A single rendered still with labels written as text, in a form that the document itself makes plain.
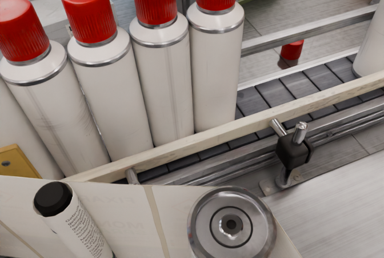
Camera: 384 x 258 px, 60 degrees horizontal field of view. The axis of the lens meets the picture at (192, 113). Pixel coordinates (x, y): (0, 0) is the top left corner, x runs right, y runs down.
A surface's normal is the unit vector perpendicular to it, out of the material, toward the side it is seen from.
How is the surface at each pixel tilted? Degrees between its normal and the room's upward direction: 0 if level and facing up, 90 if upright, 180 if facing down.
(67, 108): 90
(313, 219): 0
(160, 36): 42
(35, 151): 90
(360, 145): 0
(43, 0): 0
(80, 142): 90
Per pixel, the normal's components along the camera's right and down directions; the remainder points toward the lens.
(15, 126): 0.94, 0.23
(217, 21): 0.00, 0.01
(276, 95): -0.04, -0.65
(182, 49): 0.74, 0.49
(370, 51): -0.84, 0.43
